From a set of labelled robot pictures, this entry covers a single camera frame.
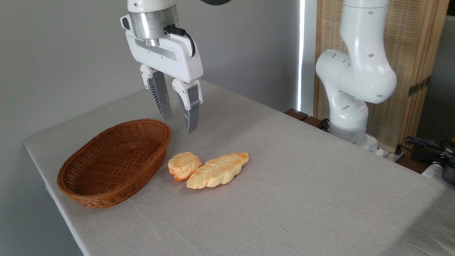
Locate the metal screen hinge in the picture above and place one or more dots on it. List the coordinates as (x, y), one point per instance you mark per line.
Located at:
(419, 86)

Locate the white power strip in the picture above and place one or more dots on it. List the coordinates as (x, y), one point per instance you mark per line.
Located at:
(391, 155)

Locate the small round bread roll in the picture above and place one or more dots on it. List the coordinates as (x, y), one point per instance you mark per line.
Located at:
(183, 164)

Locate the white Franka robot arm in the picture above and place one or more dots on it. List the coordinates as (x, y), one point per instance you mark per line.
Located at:
(359, 71)

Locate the dark wooden block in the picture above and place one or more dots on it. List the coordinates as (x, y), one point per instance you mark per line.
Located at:
(296, 113)
(312, 121)

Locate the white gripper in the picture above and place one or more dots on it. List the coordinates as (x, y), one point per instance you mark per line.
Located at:
(177, 60)

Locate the brown wicker basket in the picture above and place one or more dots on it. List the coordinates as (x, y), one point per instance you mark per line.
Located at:
(106, 160)

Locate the grey tablecloth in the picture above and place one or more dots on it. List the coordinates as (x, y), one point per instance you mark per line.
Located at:
(302, 195)

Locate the long braided bread loaf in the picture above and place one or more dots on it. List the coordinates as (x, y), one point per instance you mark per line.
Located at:
(217, 170)

